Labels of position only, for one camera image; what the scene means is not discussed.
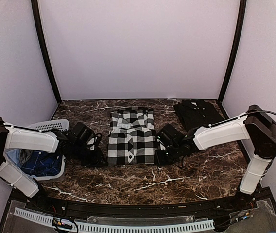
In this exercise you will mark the black frame post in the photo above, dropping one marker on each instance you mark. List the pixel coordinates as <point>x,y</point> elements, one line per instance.
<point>234,50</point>
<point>44,50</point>

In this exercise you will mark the folded black shirt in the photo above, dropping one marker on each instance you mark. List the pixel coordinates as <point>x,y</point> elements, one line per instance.
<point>196,113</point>

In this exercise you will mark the right black frame post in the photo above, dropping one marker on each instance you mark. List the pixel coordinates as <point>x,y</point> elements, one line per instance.
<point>234,50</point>

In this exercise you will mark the light blue shirt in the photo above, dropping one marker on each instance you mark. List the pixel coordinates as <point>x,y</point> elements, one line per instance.
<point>14,156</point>

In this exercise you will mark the left black frame post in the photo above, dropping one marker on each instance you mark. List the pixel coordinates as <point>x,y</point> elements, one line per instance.
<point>44,50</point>

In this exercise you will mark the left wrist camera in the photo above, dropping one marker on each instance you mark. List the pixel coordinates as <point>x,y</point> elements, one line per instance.
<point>94,142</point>

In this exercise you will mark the black white plaid shirt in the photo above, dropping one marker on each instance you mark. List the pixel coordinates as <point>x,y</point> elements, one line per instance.
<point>131,138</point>

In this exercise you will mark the black front rail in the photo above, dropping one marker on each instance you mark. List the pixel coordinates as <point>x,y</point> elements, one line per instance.
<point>217,208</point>

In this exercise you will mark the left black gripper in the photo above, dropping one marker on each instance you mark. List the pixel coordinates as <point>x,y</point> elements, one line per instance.
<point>96,161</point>

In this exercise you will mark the grey shirt in basket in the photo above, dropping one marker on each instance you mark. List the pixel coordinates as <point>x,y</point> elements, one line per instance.
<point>25,155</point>

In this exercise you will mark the grey plastic laundry basket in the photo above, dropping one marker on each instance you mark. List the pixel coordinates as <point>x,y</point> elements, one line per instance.
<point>61,125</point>

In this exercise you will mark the blue plaid shirt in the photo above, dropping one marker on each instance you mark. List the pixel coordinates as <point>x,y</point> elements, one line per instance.
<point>43,164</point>

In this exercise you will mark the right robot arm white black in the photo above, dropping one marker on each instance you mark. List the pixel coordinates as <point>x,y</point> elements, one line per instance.
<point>255,124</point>

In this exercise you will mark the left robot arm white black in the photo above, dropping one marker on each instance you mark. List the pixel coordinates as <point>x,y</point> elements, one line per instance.
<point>71,144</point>

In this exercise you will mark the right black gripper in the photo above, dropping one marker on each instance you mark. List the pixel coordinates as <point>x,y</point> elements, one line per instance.
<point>160,161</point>

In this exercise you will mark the grey slotted cable duct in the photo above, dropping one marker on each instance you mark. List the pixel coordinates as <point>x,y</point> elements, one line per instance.
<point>85,227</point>

